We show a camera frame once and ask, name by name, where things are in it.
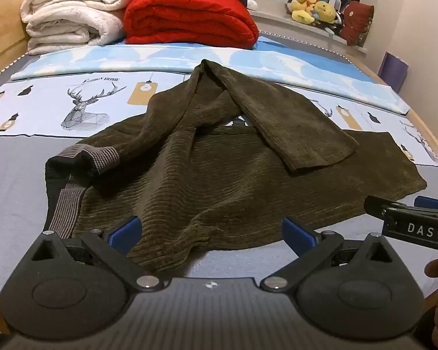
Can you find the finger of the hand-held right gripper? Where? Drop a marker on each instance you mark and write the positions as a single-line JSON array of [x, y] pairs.
[[432, 203], [377, 208]]

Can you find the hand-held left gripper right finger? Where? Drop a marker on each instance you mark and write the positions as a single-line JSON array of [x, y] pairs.
[[298, 236]]

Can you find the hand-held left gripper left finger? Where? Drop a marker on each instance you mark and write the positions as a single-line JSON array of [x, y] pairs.
[[126, 232]]

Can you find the purple box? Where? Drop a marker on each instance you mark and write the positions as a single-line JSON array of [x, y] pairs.
[[393, 72]]

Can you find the maroon cushion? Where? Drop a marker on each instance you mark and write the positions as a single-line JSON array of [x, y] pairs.
[[357, 23]]

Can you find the yellow plush toy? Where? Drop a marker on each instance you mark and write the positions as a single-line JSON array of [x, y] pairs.
[[302, 7], [325, 11]]

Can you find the white folded blanket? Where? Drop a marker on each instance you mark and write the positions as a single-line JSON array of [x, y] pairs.
[[73, 14]]

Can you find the red folded blanket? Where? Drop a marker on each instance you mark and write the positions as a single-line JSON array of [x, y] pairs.
[[189, 16]]

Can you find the tan padded headboard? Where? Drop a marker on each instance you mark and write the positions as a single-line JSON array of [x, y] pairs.
[[3, 32]]

